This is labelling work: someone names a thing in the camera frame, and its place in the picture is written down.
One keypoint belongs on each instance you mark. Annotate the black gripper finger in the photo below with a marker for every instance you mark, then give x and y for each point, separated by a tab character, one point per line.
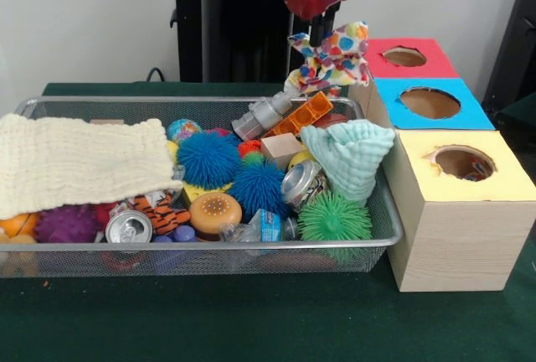
317	31
331	16

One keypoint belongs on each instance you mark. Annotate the colourful printed paper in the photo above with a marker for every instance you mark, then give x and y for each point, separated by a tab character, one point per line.
335	60
477	169

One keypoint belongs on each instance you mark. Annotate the light blue muslin cloth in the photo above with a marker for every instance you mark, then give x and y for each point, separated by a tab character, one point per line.
352	156

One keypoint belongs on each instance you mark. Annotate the cream muslin cloth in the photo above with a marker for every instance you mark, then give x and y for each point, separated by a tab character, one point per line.
84	161

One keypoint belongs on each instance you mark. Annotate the wooden box with three holes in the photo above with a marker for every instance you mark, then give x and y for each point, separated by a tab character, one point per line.
460	244

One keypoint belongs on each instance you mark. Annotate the orange toy block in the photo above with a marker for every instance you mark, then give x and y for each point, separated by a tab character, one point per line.
299	115

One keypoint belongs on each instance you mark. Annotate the silver grey plastic toy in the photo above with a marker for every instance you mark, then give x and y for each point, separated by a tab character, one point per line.
261	115

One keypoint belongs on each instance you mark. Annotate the crushed printed can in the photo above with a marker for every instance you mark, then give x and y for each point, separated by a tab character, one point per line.
301	186

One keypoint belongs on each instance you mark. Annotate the large blue spiky ball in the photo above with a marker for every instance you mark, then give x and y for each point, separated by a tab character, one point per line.
207	161

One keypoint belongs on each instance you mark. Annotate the green spiky ball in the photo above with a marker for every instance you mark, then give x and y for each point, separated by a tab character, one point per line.
335	219

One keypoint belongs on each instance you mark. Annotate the toy burger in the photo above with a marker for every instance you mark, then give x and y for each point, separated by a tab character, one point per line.
214	213

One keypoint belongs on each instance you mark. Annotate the green covered side table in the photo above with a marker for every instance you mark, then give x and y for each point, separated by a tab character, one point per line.
523	115

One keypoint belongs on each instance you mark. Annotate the silver drink can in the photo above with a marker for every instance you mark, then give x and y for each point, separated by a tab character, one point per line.
127	228

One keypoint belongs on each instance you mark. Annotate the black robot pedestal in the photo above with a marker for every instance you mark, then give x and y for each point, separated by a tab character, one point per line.
234	31

